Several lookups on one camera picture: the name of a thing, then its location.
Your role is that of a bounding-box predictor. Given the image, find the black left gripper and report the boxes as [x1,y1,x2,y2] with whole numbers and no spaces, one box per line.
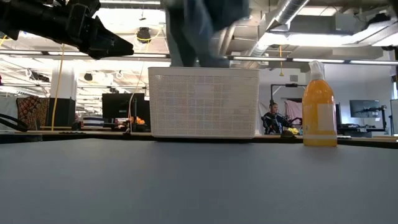
[58,2,134,60]

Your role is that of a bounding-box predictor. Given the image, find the light blue denim jeans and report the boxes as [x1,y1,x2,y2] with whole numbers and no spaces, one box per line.
[164,0,251,68]

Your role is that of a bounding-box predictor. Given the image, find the white perforated laundry bin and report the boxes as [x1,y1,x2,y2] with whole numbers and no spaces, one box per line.
[148,67,261,139]

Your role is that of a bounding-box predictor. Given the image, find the black cabinet box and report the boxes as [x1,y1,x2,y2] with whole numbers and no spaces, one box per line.
[46,98,76,127]

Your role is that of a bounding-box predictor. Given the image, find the red patterned cloth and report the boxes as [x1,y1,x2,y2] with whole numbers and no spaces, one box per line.
[16,96,49,130]

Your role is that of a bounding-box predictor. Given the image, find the person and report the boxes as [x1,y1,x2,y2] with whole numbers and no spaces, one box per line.
[261,101,293,135]

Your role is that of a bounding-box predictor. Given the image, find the pink hanging cloth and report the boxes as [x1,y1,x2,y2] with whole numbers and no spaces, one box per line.
[284,99,303,125]

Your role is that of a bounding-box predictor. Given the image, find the orange spray bottle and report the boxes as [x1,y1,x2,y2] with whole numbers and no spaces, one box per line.
[302,60,338,147]

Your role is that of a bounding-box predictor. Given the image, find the black ceiling cable reel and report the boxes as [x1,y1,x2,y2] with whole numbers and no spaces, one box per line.
[136,27,152,44]

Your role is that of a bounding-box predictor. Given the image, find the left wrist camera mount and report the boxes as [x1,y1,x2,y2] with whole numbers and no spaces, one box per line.
[65,0,102,16]

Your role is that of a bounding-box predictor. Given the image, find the yellow hanging cable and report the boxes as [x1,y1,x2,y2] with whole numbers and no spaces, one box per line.
[51,43,65,131]

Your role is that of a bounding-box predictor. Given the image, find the silver ventilation duct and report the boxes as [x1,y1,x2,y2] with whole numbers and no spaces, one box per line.
[248,0,310,58]

